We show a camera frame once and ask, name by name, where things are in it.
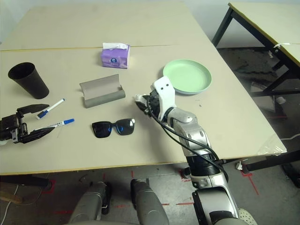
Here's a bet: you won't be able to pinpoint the white perforated shoe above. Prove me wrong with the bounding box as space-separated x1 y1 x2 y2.
239 208 255 225

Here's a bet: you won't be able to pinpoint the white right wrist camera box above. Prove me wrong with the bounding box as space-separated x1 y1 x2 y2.
153 76 176 122

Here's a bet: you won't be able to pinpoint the grey glasses case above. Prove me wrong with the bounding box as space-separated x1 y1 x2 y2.
79 74 126 109

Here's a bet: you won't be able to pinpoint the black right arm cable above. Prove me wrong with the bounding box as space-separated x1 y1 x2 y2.
149 111 229 182

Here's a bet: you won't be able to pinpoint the thin white marker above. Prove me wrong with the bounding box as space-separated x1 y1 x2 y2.
37 98 66 120

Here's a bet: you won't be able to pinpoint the white tissue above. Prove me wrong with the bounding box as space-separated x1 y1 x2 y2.
134 93 150 104

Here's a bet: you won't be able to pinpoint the beige table with black frame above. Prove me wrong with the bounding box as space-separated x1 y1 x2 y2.
252 43 300 97
212 1 300 57

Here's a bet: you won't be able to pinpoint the grey flat sheet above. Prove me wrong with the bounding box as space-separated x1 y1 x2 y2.
250 81 277 113

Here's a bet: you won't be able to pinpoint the black plastic cup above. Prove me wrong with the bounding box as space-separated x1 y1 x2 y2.
7 62 50 100

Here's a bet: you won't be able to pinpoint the white power cable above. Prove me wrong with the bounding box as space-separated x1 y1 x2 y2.
280 133 300 141

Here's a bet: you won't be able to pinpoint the thin white floor cable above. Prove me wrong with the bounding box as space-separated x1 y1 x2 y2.
0 185 47 225

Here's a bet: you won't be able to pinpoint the purple tissue pack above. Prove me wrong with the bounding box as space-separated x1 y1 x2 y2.
100 42 131 70

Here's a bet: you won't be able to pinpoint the brown wooden plank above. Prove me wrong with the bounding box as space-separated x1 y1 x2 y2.
0 191 23 204

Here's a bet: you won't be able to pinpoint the clear plastic film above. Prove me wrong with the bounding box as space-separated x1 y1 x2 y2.
256 135 288 157

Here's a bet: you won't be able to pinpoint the green plate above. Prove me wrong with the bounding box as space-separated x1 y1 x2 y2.
163 59 213 93

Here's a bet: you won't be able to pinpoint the black table foot bar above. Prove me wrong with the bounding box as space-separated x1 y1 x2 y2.
220 150 300 188
0 174 51 188

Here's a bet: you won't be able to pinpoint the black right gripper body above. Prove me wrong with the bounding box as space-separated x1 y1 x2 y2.
142 88 163 118

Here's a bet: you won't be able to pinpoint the thick white marker blue cap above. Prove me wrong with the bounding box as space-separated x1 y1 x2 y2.
32 118 75 132

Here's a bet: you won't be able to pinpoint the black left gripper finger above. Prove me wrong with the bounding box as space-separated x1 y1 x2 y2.
17 127 56 144
16 104 50 115

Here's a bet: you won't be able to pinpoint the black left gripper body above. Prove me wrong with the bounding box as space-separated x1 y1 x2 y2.
0 112 30 143

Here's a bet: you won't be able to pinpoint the white strap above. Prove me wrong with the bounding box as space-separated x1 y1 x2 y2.
268 42 293 58

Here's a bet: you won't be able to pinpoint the grey robot torso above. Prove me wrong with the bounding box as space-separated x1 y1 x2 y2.
63 219 146 225

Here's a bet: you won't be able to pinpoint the black sunglasses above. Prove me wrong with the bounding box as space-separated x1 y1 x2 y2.
91 118 136 139

